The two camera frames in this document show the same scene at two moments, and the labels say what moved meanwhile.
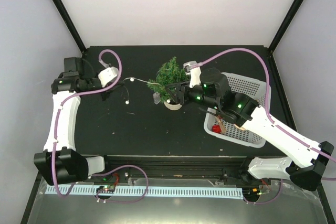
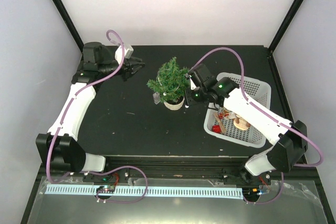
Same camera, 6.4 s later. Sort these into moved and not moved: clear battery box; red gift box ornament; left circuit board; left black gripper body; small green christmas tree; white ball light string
Moved: white ball light string; left black gripper body
Not moved: red gift box ornament; left circuit board; small green christmas tree; clear battery box
